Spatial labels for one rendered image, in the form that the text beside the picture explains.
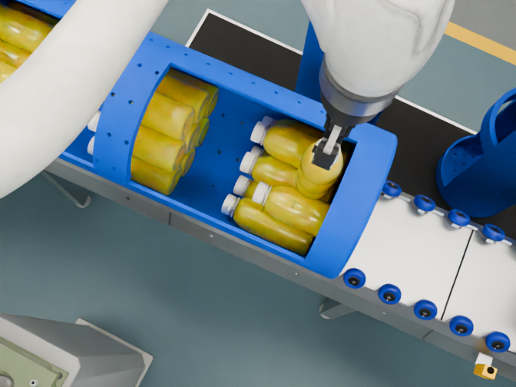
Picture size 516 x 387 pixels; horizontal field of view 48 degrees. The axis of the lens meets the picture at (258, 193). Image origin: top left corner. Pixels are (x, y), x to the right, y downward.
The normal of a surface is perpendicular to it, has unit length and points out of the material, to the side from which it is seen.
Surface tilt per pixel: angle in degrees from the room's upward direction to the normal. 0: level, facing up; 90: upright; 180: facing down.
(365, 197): 11
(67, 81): 30
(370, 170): 8
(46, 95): 23
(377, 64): 86
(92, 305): 0
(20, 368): 5
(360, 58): 86
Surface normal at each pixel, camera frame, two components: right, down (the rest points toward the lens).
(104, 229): 0.03, -0.25
